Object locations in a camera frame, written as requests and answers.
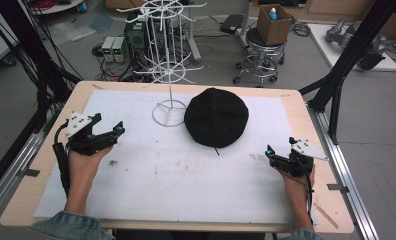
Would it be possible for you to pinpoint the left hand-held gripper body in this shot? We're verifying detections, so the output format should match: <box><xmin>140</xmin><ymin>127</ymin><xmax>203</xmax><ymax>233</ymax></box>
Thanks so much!
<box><xmin>65</xmin><ymin>110</ymin><xmax>119</xmax><ymax>157</ymax></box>

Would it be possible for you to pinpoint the thick black gripper cable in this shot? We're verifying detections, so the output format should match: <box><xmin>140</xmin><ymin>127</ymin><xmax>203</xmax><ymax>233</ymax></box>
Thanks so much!
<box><xmin>52</xmin><ymin>121</ymin><xmax>72</xmax><ymax>198</ymax></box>

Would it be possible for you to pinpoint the black metal frame with cables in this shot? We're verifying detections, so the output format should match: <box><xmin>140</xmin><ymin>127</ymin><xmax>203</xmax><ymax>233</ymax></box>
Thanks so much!
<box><xmin>0</xmin><ymin>0</ymin><xmax>84</xmax><ymax>134</ymax></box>

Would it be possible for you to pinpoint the person's left hand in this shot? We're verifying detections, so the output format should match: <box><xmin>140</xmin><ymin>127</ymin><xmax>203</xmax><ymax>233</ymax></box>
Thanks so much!
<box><xmin>67</xmin><ymin>144</ymin><xmax>114</xmax><ymax>188</ymax></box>

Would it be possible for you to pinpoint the white desk leg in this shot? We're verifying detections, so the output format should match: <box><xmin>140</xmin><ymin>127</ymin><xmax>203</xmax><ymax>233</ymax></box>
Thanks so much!
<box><xmin>182</xmin><ymin>0</ymin><xmax>203</xmax><ymax>65</ymax></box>

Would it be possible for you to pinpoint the aluminium rail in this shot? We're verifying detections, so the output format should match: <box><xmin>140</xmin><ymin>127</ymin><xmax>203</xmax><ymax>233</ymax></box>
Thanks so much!
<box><xmin>0</xmin><ymin>103</ymin><xmax>64</xmax><ymax>223</ymax></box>
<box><xmin>306</xmin><ymin>102</ymin><xmax>381</xmax><ymax>240</ymax></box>

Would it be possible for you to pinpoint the white wire display rack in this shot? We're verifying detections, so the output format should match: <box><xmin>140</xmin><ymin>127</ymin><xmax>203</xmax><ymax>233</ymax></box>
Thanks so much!
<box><xmin>115</xmin><ymin>0</ymin><xmax>209</xmax><ymax>128</ymax></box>

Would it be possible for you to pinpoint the clear plastic sheet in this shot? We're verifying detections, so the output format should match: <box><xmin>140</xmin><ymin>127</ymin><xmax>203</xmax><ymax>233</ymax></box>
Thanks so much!
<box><xmin>47</xmin><ymin>20</ymin><xmax>97</xmax><ymax>46</ymax></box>

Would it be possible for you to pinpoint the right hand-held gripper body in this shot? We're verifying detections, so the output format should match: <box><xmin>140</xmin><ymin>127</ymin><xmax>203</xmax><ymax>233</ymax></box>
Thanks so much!
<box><xmin>269</xmin><ymin>139</ymin><xmax>329</xmax><ymax>178</ymax></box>

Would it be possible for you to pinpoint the cardboard box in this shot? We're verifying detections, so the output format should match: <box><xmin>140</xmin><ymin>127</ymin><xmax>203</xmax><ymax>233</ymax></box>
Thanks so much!
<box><xmin>256</xmin><ymin>3</ymin><xmax>293</xmax><ymax>47</ymax></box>

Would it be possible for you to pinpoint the black computer tower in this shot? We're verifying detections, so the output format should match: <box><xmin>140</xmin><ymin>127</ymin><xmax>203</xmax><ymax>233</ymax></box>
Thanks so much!
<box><xmin>123</xmin><ymin>11</ymin><xmax>150</xmax><ymax>53</ymax></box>

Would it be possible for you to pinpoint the grey tape strip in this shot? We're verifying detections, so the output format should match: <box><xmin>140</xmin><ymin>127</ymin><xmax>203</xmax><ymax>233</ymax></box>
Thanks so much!
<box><xmin>326</xmin><ymin>183</ymin><xmax>350</xmax><ymax>194</ymax></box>
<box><xmin>15</xmin><ymin>168</ymin><xmax>41</xmax><ymax>178</ymax></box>

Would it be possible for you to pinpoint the white foam mat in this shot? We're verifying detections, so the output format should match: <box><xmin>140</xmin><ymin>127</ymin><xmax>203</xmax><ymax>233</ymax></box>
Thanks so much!
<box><xmin>34</xmin><ymin>89</ymin><xmax>319</xmax><ymax>225</ymax></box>

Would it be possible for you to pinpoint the coiled black floor cable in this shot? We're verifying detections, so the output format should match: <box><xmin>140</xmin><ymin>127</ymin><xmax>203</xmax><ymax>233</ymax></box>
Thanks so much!
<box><xmin>290</xmin><ymin>21</ymin><xmax>312</xmax><ymax>38</ymax></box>

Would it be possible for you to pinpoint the white floor platform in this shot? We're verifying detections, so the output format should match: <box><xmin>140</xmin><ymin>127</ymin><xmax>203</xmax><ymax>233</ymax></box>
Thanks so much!
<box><xmin>306</xmin><ymin>22</ymin><xmax>396</xmax><ymax>73</ymax></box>

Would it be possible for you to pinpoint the chrome rolling stool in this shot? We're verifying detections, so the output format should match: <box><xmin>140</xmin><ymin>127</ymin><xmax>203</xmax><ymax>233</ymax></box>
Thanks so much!
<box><xmin>232</xmin><ymin>27</ymin><xmax>287</xmax><ymax>89</ymax></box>

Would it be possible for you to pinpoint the left denim sleeve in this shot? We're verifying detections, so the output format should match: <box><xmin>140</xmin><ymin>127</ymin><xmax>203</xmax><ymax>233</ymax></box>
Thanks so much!
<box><xmin>29</xmin><ymin>210</ymin><xmax>116</xmax><ymax>240</ymax></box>

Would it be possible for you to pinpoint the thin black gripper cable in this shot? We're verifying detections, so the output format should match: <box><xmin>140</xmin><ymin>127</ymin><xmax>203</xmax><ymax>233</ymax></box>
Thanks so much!
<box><xmin>285</xmin><ymin>164</ymin><xmax>316</xmax><ymax>225</ymax></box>

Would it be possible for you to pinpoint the black power adapter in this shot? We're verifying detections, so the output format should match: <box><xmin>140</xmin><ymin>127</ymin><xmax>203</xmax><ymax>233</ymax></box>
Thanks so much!
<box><xmin>219</xmin><ymin>13</ymin><xmax>245</xmax><ymax>35</ymax></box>

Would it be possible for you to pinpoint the black metal frame stand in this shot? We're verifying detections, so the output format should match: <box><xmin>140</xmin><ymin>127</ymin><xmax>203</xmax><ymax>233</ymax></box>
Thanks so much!
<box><xmin>298</xmin><ymin>0</ymin><xmax>396</xmax><ymax>146</ymax></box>

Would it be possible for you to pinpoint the black beret hat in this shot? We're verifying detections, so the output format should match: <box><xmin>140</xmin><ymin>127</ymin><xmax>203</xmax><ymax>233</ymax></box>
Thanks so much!
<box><xmin>183</xmin><ymin>87</ymin><xmax>250</xmax><ymax>157</ymax></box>

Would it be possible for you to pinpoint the right denim sleeve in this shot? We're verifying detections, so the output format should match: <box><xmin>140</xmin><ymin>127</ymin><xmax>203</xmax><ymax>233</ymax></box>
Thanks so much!
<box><xmin>279</xmin><ymin>228</ymin><xmax>324</xmax><ymax>240</ymax></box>

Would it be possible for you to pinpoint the person's right hand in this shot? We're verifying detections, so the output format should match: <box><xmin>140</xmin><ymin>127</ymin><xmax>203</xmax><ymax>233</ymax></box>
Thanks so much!
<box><xmin>279</xmin><ymin>164</ymin><xmax>317</xmax><ymax>202</ymax></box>

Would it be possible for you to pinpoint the grey bench power supply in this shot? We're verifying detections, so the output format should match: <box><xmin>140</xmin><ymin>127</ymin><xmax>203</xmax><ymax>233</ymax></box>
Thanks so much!
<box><xmin>101</xmin><ymin>35</ymin><xmax>116</xmax><ymax>63</ymax></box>
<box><xmin>111</xmin><ymin>36</ymin><xmax>129</xmax><ymax>63</ymax></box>

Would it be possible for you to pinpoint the denim sleeve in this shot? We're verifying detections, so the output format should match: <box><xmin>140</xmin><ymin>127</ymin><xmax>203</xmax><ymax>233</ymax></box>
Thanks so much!
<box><xmin>279</xmin><ymin>228</ymin><xmax>324</xmax><ymax>240</ymax></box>
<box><xmin>29</xmin><ymin>210</ymin><xmax>116</xmax><ymax>240</ymax></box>

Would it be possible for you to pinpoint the round white table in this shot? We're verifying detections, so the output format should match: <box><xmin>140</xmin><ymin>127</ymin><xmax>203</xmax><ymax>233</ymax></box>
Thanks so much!
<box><xmin>27</xmin><ymin>0</ymin><xmax>87</xmax><ymax>16</ymax></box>

